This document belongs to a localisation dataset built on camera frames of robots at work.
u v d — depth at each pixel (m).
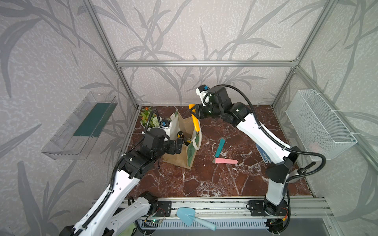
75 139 0.63
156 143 0.49
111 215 0.41
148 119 0.49
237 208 0.75
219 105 0.53
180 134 0.97
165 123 0.59
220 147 0.96
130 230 0.68
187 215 0.72
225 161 0.91
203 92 0.62
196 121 0.70
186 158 0.87
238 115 0.49
